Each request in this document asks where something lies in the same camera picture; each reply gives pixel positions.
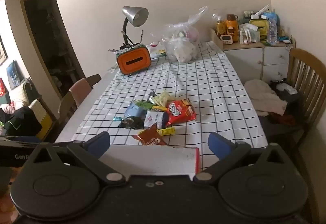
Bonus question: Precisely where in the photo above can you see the wooden slatted chair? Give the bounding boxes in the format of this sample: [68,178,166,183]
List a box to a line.
[260,48,326,156]

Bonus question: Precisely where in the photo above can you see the brown wooden chair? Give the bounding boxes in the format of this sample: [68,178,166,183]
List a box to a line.
[58,92,77,126]

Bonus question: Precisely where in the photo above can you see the clear water bottle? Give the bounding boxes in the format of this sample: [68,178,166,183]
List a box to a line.
[267,17,279,45]

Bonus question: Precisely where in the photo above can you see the small white timer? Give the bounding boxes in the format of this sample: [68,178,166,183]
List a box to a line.
[220,34,234,45]

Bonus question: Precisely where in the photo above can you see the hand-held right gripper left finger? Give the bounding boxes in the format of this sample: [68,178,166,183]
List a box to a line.
[24,132,126,186]

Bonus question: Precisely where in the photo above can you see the wooden chair with pink cloth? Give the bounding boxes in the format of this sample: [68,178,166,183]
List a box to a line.
[68,74,102,108]

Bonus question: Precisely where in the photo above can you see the light blue snack packet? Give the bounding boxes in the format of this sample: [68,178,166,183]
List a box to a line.
[124,102,151,119]

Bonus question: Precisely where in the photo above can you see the green snack packet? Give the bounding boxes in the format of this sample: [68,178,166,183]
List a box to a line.
[134,100,154,110]

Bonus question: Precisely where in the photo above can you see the white cloth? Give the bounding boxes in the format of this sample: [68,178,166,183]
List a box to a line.
[244,79,288,117]

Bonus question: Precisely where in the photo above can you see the pale cream snack packet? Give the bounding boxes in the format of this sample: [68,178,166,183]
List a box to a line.
[153,90,177,108]

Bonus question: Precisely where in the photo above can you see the brown snack packet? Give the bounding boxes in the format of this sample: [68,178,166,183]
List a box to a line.
[132,123,169,146]

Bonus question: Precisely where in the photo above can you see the white cabinet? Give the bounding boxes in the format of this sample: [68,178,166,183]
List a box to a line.
[224,40,296,85]

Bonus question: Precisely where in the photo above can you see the white black checked tablecloth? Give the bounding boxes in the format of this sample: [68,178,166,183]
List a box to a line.
[55,41,268,156]

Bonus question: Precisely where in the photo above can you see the yellow box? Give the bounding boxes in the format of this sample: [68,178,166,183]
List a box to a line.
[249,19,269,41]

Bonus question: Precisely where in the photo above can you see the clear plastic bag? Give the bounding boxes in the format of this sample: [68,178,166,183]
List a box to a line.
[150,6,212,63]

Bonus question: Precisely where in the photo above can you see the yellow jar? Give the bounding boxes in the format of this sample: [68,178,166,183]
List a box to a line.
[216,17,227,36]

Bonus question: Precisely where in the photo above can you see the silver desk lamp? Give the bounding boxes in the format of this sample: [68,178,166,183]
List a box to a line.
[121,6,149,47]

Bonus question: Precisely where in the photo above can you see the green white packet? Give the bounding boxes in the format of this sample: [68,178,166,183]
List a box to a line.
[150,49,167,62]

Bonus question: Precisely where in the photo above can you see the dark cloth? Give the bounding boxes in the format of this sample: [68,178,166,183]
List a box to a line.
[0,106,43,136]

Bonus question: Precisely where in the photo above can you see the white cardboard box red edge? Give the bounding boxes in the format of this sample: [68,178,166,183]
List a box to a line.
[98,145,200,177]

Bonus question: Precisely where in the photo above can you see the yellow snack stick packet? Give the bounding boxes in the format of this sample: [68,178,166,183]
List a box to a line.
[156,127,176,136]

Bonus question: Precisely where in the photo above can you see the white blue snack packet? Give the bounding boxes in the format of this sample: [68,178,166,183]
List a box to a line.
[144,109,169,130]

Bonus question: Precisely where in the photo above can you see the orange thermos bottle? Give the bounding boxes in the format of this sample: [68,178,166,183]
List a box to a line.
[226,14,239,43]

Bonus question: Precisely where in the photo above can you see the red chip bag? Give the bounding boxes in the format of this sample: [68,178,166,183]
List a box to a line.
[165,98,196,128]

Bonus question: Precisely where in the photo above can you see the orange tissue box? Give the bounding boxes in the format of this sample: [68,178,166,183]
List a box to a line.
[117,45,151,77]

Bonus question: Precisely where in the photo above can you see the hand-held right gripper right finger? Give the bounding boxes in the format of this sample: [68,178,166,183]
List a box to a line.
[193,132,303,186]

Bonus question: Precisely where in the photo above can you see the white tissue packets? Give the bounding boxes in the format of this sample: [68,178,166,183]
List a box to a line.
[239,23,261,45]

